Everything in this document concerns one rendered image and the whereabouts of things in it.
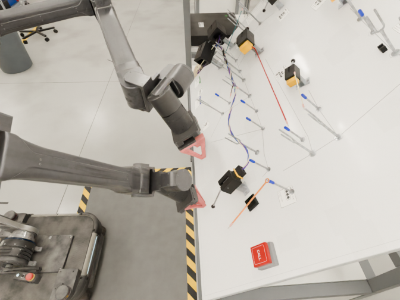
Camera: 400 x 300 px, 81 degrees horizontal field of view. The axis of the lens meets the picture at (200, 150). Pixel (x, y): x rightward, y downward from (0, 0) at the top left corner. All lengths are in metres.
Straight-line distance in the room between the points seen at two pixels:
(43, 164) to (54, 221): 1.50
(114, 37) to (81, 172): 0.39
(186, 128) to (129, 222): 1.49
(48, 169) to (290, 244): 0.54
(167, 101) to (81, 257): 1.35
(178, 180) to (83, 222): 1.27
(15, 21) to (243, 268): 0.96
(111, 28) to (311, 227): 0.72
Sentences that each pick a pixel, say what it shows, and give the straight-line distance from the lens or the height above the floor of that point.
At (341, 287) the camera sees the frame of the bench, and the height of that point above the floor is 0.80.
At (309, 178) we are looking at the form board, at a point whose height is 1.23.
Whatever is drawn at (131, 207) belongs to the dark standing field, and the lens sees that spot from 2.02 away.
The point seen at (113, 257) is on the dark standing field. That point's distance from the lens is 1.90.
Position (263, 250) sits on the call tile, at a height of 1.12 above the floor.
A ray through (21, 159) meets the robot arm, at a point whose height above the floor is 1.49.
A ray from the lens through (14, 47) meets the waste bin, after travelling 4.01.
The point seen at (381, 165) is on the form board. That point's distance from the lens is 0.61.
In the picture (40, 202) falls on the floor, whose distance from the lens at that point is 2.36.
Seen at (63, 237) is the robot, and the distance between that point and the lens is 1.78.
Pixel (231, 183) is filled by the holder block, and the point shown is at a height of 1.13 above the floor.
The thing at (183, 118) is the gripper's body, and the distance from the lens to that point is 0.54.
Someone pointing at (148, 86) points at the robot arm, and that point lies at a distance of 0.54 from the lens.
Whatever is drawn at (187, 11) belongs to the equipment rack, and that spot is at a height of 1.28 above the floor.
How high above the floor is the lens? 1.73
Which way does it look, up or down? 49 degrees down
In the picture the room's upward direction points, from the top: straight up
